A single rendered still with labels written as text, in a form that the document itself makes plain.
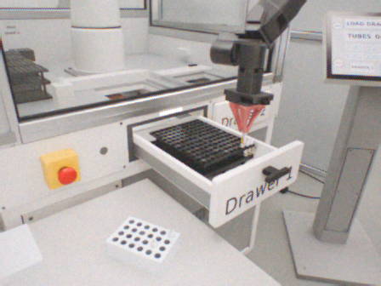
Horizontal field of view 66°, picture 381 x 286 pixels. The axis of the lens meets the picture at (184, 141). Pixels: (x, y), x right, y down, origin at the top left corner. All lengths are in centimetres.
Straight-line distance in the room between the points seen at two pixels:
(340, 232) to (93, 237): 144
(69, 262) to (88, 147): 27
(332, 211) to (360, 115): 54
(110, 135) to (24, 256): 32
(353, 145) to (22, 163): 136
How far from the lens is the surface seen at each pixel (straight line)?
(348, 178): 167
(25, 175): 74
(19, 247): 70
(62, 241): 71
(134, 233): 64
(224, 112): 99
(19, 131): 70
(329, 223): 182
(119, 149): 80
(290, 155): 73
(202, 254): 65
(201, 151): 71
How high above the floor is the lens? 123
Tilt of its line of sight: 25 degrees down
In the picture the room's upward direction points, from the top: 1 degrees clockwise
